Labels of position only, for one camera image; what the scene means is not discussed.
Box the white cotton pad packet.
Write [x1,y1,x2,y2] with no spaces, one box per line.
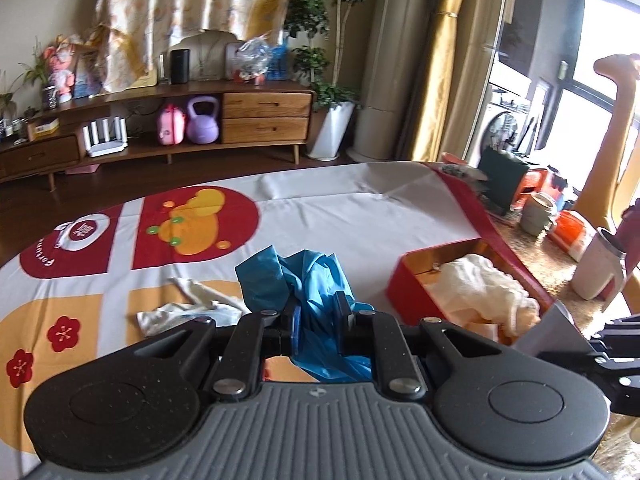
[512,301,592,356]

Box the blue plastic bag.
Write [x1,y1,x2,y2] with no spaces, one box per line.
[235,246,373,384]

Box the cream knitted mesh cloth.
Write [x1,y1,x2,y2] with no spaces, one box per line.
[424,254,540,344]

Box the white cloth rag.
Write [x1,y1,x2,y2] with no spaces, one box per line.
[127,276,250,341]

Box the white tumbler cup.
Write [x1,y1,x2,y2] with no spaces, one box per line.
[570,228,627,312]

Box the red tin box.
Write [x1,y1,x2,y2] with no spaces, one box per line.
[386,237,554,344]

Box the orange tissue pack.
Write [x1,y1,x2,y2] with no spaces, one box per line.
[547,210,596,262]

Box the giraffe figure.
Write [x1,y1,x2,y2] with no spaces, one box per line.
[575,53,639,231]

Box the white ceramic mug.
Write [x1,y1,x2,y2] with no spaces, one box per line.
[520,192,558,236]

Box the printed white tablecloth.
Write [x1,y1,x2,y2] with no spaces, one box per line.
[0,160,557,470]

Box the green orange storage box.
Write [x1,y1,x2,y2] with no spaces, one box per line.
[477,146,549,216]

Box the purple kettlebell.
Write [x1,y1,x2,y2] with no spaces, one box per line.
[186,96,219,145]

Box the pink toy case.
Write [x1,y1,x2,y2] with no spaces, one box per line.
[157,104,186,145]

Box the wooden tv sideboard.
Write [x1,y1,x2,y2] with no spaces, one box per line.
[1,81,314,182]

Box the white wifi router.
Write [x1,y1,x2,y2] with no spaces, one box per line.
[82,116,128,158]

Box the clear bag of items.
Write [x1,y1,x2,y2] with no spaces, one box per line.
[233,36,272,86]

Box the black cylindrical speaker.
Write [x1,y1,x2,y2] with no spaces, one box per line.
[169,49,190,84]

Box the potted plant white pot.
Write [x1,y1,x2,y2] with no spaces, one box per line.
[283,0,366,162]

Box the pink plush doll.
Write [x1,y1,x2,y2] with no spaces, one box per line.
[43,35,75,104]

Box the floral patterned cover cloth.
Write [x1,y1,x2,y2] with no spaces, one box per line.
[90,0,288,93]

